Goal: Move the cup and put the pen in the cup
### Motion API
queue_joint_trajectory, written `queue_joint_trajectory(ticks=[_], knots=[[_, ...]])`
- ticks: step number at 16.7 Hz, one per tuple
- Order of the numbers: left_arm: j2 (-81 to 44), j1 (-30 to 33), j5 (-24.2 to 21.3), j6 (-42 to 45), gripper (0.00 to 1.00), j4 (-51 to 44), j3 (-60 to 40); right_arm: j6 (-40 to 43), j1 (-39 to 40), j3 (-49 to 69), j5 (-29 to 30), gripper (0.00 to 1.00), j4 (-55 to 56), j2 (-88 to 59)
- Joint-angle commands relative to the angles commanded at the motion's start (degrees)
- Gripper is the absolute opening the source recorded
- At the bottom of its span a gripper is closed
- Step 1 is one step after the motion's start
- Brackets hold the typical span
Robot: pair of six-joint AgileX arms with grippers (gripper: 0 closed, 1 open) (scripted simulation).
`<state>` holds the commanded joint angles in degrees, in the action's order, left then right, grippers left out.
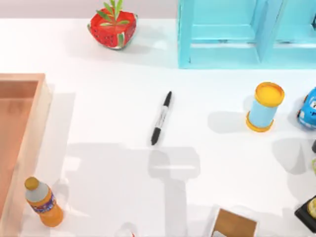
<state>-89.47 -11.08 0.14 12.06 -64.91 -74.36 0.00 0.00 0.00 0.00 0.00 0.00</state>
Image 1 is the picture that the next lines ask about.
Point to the brown wooden board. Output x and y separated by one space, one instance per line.
234 223

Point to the orange drink bottle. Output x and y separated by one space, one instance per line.
43 202

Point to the black base trophy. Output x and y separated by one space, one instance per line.
307 212

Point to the red strawberry plant pot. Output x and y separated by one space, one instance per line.
112 28

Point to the light blue rack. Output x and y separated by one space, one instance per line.
222 49

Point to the black marker pen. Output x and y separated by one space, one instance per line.
161 118

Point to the blue toy car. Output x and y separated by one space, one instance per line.
308 108

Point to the blue and yellow can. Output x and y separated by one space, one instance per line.
264 108

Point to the salmon shallow box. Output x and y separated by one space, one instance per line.
17 123

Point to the dark grey object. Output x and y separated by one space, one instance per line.
314 146

